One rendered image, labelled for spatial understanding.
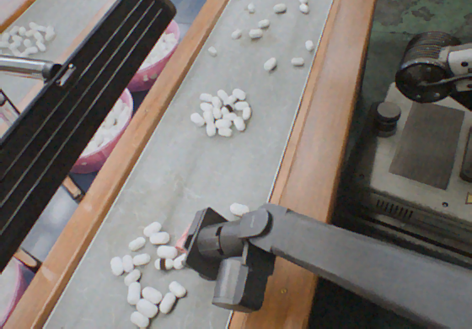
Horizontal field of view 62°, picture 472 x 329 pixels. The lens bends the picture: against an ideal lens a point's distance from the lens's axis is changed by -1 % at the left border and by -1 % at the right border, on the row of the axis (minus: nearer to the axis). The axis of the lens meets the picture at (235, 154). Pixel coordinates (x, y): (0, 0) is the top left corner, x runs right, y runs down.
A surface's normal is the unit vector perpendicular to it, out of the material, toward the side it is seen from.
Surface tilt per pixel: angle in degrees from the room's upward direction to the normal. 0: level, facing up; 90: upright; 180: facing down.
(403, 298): 45
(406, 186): 1
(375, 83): 0
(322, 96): 0
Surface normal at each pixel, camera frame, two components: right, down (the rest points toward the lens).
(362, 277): -0.79, -0.39
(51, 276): -0.13, -0.60
